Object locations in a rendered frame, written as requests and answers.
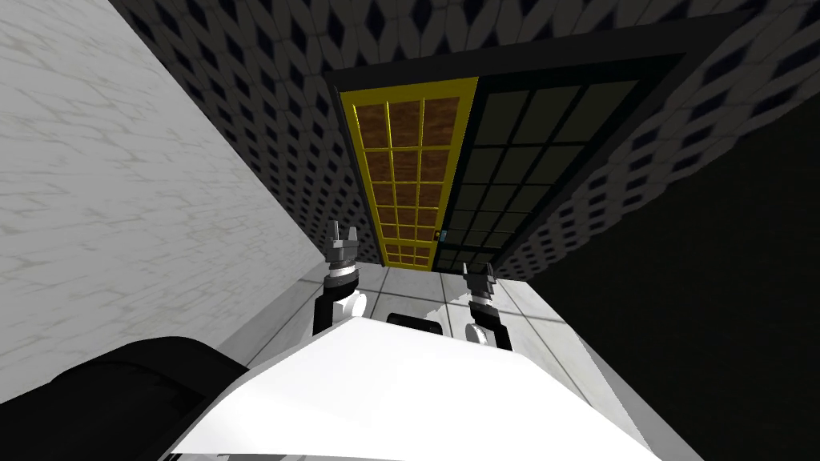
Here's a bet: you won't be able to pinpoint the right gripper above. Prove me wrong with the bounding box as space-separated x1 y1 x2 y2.
461 262 497 297

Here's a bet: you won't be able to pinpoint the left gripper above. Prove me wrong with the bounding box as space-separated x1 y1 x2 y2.
327 220 360 259

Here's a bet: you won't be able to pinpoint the yellow door leaf brown panes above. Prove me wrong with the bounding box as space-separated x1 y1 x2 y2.
339 76 481 274

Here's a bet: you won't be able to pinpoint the dark door leaf glass panes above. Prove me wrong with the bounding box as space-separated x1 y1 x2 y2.
432 75 644 278

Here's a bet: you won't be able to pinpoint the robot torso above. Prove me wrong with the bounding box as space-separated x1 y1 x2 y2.
167 311 662 461

